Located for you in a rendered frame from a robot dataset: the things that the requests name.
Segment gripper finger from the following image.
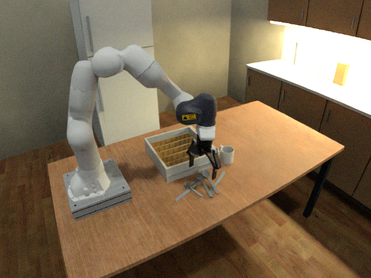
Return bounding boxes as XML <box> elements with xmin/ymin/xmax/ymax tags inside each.
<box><xmin>186</xmin><ymin>139</ymin><xmax>197</xmax><ymax>167</ymax></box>
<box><xmin>203</xmin><ymin>148</ymin><xmax>221</xmax><ymax>180</ymax></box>

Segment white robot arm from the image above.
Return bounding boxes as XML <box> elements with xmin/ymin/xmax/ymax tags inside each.
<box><xmin>67</xmin><ymin>45</ymin><xmax>217</xmax><ymax>203</ymax></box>

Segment wooden cutlery tray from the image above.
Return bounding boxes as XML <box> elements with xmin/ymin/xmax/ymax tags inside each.
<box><xmin>151</xmin><ymin>133</ymin><xmax>195</xmax><ymax>167</ymax></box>

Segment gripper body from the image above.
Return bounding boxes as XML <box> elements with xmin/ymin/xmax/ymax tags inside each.
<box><xmin>197</xmin><ymin>134</ymin><xmax>213</xmax><ymax>153</ymax></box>

